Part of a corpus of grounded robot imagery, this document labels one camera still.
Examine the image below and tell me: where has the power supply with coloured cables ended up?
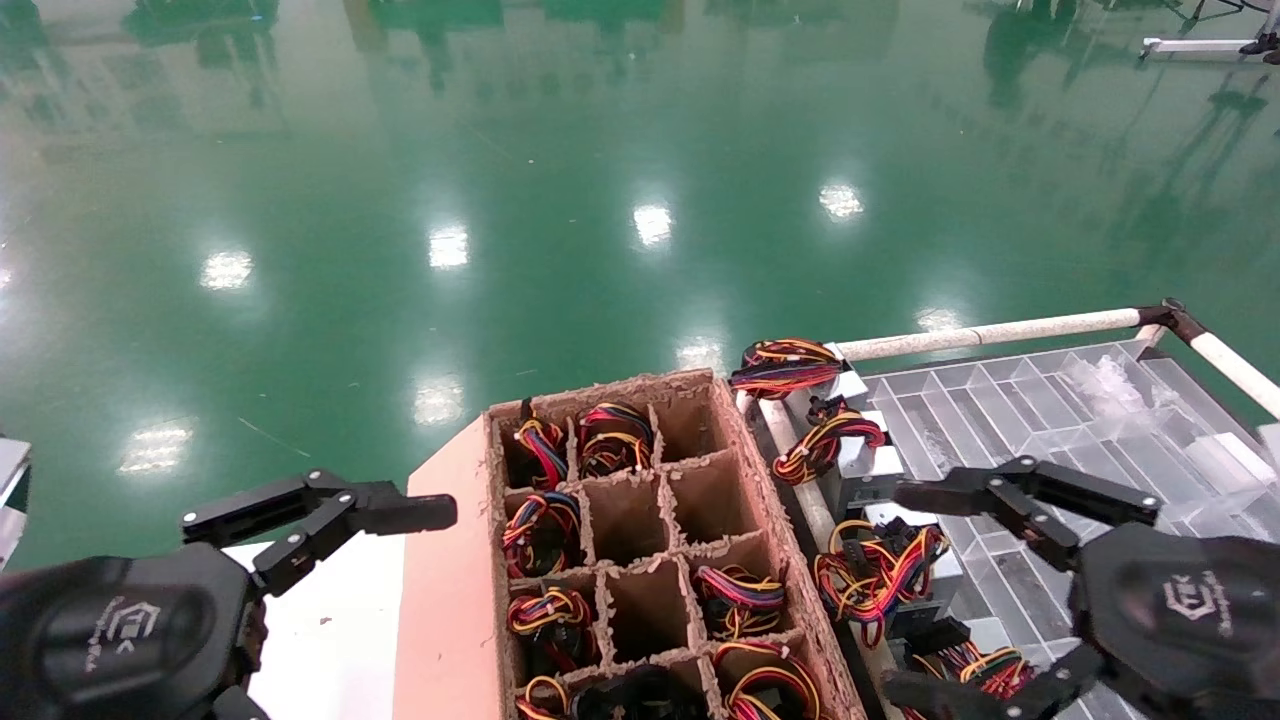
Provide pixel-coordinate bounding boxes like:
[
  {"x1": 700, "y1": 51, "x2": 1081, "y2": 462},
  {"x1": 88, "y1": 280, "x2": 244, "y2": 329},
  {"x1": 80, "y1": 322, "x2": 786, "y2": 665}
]
[
  {"x1": 577, "y1": 402, "x2": 658, "y2": 478},
  {"x1": 515, "y1": 674, "x2": 573, "y2": 720},
  {"x1": 507, "y1": 585, "x2": 598, "y2": 676},
  {"x1": 502, "y1": 488, "x2": 584, "y2": 579},
  {"x1": 505, "y1": 397, "x2": 573, "y2": 489},
  {"x1": 888, "y1": 618, "x2": 1041, "y2": 720},
  {"x1": 713, "y1": 640, "x2": 826, "y2": 720},
  {"x1": 695, "y1": 562, "x2": 791, "y2": 641},
  {"x1": 770, "y1": 395, "x2": 906, "y2": 506},
  {"x1": 814, "y1": 500, "x2": 967, "y2": 648},
  {"x1": 728, "y1": 338, "x2": 869, "y2": 403}
]

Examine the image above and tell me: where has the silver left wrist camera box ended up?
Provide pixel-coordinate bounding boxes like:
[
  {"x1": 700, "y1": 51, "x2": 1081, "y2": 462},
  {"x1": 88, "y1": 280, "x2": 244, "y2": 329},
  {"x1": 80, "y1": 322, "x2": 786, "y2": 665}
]
[{"x1": 0, "y1": 438, "x2": 34, "y2": 576}]

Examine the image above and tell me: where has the white stand base bar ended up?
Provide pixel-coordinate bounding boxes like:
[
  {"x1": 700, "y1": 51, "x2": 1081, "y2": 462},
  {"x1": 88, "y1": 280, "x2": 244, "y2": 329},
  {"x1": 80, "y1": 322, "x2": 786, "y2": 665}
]
[{"x1": 1142, "y1": 36, "x2": 1280, "y2": 65}]

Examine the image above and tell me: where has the beige pipe rail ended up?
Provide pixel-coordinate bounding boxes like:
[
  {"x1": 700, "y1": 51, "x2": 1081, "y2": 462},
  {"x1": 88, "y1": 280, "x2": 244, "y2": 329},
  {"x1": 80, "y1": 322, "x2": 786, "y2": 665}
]
[{"x1": 755, "y1": 398, "x2": 906, "y2": 720}]

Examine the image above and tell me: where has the white flat sheet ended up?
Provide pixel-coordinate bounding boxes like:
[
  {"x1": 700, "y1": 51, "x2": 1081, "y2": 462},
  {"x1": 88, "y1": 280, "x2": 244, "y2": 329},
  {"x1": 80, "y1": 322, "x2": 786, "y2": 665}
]
[{"x1": 222, "y1": 533, "x2": 409, "y2": 720}]

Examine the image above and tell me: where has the brown cardboard divider box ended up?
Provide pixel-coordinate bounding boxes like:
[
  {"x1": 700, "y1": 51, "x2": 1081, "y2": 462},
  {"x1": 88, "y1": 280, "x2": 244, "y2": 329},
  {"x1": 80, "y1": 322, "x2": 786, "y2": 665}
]
[{"x1": 484, "y1": 368, "x2": 869, "y2": 720}]

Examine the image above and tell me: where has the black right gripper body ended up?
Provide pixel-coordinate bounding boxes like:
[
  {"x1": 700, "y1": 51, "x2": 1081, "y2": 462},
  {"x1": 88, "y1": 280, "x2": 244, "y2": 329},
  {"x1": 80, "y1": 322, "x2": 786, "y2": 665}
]
[{"x1": 1070, "y1": 525, "x2": 1280, "y2": 720}]

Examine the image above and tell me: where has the pink cardboard panel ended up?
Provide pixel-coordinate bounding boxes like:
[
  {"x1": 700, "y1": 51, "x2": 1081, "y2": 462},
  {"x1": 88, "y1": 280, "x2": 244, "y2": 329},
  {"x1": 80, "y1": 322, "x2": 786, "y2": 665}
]
[{"x1": 393, "y1": 413, "x2": 521, "y2": 720}]

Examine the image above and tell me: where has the long white pipe rail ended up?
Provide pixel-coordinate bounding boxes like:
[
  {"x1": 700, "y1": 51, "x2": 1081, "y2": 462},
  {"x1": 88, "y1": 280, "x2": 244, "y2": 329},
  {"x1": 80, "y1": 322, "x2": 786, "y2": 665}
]
[{"x1": 835, "y1": 307, "x2": 1146, "y2": 363}]

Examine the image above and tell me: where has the black pipe connector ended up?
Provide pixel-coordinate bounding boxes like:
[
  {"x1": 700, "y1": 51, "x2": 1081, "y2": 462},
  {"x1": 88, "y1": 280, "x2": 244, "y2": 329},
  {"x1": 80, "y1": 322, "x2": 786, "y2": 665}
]
[{"x1": 1135, "y1": 297, "x2": 1213, "y2": 351}]

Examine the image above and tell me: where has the power supply with black cables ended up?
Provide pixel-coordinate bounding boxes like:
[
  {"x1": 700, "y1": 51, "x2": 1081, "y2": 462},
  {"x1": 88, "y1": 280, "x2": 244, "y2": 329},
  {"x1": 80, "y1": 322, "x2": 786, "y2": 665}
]
[{"x1": 573, "y1": 663, "x2": 706, "y2": 720}]

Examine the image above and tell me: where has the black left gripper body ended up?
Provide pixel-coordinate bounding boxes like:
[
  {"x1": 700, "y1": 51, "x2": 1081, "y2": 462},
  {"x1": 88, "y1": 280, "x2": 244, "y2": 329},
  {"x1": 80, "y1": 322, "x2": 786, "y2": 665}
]
[{"x1": 0, "y1": 545, "x2": 269, "y2": 720}]

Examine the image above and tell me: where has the clear plastic divider tray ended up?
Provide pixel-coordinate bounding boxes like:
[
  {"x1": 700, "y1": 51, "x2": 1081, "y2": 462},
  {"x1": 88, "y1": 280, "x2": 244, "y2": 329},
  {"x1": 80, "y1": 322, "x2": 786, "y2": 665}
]
[{"x1": 858, "y1": 338, "x2": 1280, "y2": 720}]

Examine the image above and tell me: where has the crumpled clear plastic film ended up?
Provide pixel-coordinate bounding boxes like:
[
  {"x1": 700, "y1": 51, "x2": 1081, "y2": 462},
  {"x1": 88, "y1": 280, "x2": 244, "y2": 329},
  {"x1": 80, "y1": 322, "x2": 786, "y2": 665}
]
[{"x1": 1062, "y1": 355, "x2": 1151, "y2": 416}]

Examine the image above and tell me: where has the short white pipe rail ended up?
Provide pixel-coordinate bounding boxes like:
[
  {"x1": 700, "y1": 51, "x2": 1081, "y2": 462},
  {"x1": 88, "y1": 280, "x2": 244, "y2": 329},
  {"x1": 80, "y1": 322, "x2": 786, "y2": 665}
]
[{"x1": 1188, "y1": 330, "x2": 1280, "y2": 419}]

